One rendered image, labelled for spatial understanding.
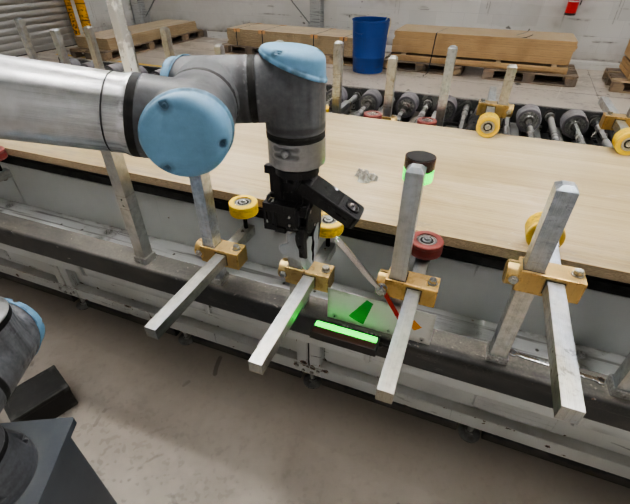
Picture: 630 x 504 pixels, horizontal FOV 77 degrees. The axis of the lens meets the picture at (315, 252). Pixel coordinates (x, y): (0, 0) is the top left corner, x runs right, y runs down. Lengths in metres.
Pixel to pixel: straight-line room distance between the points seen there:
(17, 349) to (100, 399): 0.94
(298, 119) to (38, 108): 0.30
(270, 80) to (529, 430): 1.40
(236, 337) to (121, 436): 0.55
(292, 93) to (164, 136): 0.20
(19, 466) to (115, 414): 0.84
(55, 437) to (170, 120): 0.84
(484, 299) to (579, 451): 0.68
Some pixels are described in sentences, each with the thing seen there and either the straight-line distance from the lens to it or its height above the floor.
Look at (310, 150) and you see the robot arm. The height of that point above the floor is 1.22.
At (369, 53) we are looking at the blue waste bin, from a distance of 6.53.
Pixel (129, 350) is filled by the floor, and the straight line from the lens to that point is 2.06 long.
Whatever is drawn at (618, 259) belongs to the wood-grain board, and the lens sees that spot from 1.13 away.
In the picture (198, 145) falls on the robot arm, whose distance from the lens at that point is 0.45.
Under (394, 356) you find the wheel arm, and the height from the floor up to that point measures 0.86.
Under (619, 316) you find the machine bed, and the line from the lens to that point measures 1.24.
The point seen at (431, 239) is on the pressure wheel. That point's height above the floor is 0.90.
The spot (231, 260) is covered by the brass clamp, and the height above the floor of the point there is 0.81.
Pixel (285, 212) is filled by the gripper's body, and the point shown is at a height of 1.11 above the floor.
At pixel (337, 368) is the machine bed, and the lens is 1.61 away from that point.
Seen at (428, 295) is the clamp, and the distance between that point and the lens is 0.91.
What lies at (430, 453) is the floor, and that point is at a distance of 1.68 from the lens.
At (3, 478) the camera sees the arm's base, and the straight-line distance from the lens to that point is 1.05.
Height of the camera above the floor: 1.45
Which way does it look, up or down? 37 degrees down
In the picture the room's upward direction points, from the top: straight up
